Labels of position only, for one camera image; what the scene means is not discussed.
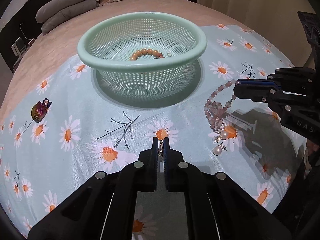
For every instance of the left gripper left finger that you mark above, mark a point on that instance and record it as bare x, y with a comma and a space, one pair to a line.
104, 206

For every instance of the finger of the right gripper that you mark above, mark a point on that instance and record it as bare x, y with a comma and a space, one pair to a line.
267, 92
245, 80

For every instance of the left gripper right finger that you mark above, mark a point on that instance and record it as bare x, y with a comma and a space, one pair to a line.
216, 206

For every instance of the gold clasp pendant earring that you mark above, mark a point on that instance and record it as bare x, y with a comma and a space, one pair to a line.
161, 151

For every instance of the pearl drop earring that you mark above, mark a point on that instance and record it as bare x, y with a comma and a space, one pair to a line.
219, 137

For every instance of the cream curtain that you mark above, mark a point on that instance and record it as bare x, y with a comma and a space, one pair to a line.
275, 20

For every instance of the daisy print teal cloth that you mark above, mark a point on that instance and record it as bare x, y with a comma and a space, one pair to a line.
85, 131

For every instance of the iridescent metallic charm pendant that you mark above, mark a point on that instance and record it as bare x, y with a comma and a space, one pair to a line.
40, 109

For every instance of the mint green plastic colander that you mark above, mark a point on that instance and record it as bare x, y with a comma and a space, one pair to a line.
130, 57

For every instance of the pink bed cover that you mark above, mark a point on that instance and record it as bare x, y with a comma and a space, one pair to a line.
50, 51

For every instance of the white bedside device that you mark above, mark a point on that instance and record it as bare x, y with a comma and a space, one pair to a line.
19, 47

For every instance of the lower grey folded blanket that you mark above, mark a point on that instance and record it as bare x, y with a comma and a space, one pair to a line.
66, 14

